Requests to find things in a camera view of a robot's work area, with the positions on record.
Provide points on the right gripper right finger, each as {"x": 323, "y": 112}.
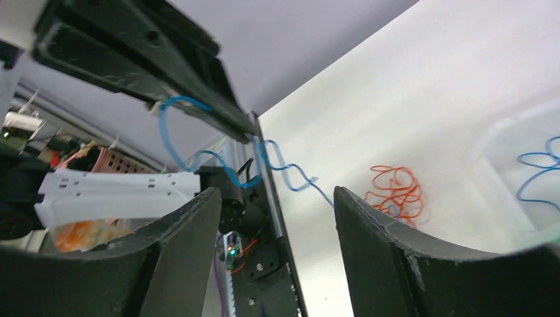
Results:
{"x": 393, "y": 269}

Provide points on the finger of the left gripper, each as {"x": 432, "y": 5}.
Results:
{"x": 145, "y": 49}

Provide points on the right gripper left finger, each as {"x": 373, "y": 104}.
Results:
{"x": 161, "y": 269}

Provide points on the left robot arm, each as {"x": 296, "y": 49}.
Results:
{"x": 34, "y": 196}

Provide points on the clear plastic bin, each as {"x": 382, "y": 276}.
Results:
{"x": 516, "y": 166}

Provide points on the white slotted cable duct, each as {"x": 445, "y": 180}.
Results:
{"x": 228, "y": 249}

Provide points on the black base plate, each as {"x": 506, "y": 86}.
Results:
{"x": 266, "y": 283}

